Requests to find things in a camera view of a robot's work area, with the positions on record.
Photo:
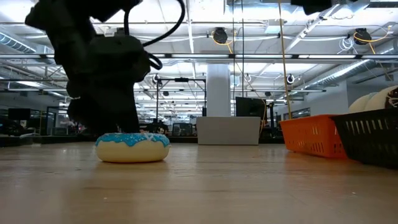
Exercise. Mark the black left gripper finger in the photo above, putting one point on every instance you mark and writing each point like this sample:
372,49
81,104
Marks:
105,115

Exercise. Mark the blue frosted toy donut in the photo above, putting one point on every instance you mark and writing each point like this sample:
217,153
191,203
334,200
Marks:
132,152

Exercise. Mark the chocolate frosted toy donut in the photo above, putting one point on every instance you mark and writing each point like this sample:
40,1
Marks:
377,101

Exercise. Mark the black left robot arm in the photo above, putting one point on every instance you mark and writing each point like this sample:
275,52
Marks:
68,31

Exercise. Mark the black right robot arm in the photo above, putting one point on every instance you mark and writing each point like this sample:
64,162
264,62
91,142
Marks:
311,6

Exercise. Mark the black mesh office chair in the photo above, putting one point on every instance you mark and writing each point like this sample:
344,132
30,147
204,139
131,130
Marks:
182,128

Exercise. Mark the black computer monitor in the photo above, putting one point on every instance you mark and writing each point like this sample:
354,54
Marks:
250,107
19,113

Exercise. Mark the orange plastic basket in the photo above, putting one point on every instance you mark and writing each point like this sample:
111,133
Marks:
311,137

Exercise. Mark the black plastic basket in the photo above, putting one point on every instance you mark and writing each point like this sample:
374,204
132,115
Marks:
370,137

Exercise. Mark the black metal camera stand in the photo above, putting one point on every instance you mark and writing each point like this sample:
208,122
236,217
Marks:
157,102

